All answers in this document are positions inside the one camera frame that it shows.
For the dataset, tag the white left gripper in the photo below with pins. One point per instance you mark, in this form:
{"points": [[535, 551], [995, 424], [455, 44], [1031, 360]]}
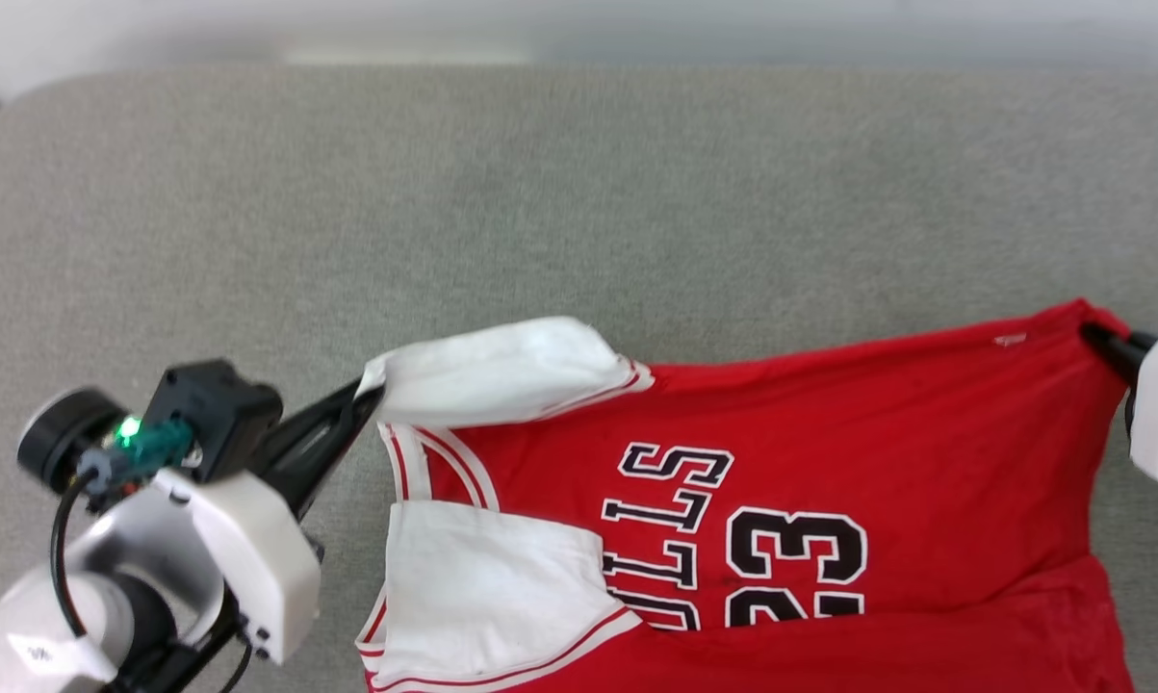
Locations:
{"points": [[251, 558]]}

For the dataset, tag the red and white basketball jersey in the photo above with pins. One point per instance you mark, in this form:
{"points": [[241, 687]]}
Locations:
{"points": [[829, 500]]}

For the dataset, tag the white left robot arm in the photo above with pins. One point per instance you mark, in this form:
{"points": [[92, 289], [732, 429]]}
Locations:
{"points": [[126, 577]]}

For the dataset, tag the grey fabric sofa seat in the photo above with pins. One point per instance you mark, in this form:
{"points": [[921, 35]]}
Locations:
{"points": [[578, 212]]}

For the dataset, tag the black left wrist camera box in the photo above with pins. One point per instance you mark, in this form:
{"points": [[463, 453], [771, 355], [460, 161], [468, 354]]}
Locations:
{"points": [[218, 414]]}

